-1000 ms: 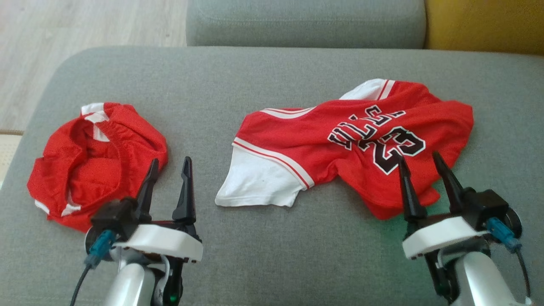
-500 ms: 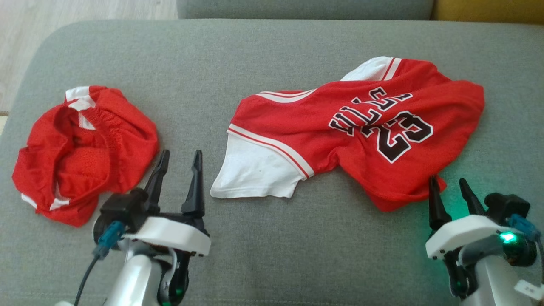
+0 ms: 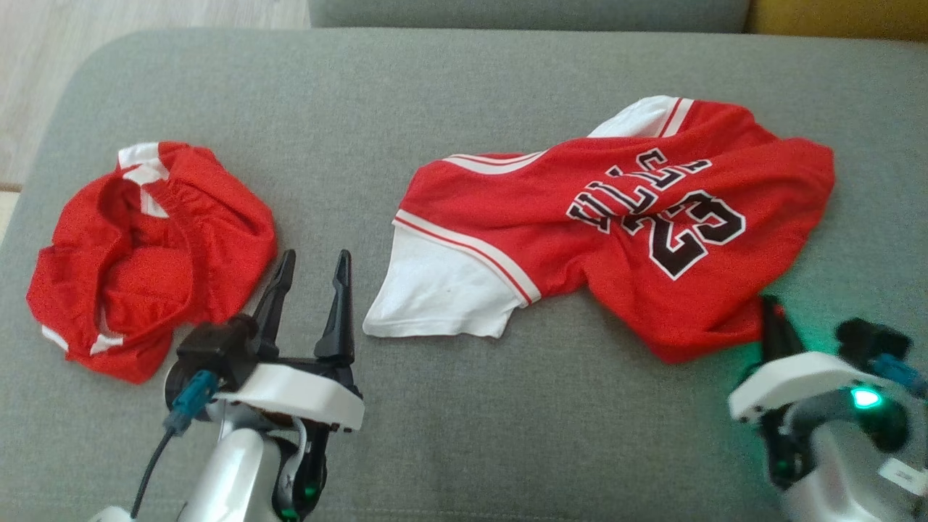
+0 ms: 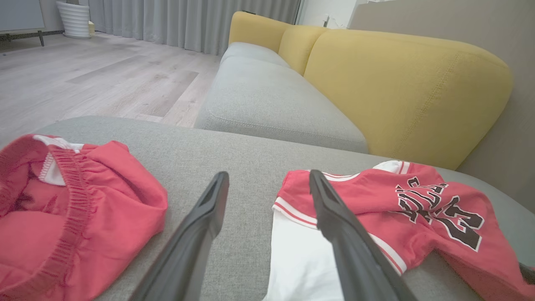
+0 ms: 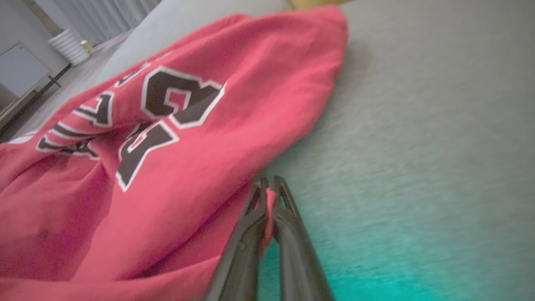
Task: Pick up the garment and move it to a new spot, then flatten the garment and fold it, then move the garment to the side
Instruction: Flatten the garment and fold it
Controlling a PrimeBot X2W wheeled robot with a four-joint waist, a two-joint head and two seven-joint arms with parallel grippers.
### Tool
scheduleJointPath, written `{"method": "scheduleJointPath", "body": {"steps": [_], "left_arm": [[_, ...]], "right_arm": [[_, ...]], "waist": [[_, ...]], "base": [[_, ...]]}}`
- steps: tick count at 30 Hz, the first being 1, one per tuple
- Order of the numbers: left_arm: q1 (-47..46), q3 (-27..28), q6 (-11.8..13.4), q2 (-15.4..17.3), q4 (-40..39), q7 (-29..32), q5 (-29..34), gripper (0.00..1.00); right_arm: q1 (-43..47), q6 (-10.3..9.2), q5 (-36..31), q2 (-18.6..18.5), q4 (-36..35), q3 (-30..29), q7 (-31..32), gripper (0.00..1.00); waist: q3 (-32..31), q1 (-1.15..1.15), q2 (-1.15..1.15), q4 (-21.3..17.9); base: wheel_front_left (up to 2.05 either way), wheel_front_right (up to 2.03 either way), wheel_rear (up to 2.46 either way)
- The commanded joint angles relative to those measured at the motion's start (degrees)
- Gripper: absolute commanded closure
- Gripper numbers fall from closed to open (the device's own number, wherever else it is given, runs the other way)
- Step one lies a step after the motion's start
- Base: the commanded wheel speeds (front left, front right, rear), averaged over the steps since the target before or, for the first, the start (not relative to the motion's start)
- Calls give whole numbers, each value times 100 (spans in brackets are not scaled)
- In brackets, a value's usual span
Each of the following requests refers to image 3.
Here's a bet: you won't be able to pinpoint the grey fabric sofa seat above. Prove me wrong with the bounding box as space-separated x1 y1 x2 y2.
0 28 928 522

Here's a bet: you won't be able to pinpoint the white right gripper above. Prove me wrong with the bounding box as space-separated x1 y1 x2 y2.
728 295 882 425

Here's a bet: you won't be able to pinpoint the grey sofa backrest cushion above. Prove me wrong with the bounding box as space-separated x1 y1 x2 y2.
308 0 751 31

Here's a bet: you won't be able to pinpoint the yellow cushion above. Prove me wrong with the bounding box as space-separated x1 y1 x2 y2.
747 0 928 42

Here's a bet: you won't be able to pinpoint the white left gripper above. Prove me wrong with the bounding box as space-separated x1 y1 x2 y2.
210 250 365 434

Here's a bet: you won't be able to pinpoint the red white basketball jersey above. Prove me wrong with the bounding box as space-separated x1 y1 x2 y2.
362 95 836 365

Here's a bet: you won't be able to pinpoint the teal left cable connector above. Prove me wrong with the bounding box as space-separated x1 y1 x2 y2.
164 370 220 436

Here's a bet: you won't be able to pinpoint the teal right cable connector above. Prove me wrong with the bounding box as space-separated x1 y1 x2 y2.
870 353 928 398

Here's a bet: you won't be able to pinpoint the white paper label tag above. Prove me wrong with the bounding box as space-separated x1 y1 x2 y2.
879 457 928 498

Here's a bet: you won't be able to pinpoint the red basketball shorts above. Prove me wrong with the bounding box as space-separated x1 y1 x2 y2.
26 141 278 384

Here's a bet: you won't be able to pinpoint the teal cable connector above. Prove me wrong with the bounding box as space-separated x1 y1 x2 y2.
164 370 220 436
870 353 928 398

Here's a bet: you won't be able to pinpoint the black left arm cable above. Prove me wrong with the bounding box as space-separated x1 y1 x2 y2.
130 428 176 520

